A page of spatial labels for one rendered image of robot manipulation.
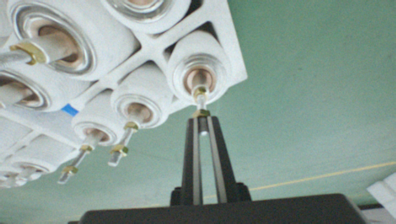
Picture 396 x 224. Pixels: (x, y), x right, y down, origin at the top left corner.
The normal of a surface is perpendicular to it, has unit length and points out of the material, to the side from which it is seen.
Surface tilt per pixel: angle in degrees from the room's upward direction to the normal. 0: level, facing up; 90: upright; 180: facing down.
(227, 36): 0
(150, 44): 0
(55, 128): 90
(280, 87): 0
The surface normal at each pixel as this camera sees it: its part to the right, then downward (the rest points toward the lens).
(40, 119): 0.88, -0.37
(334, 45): 0.04, 0.66
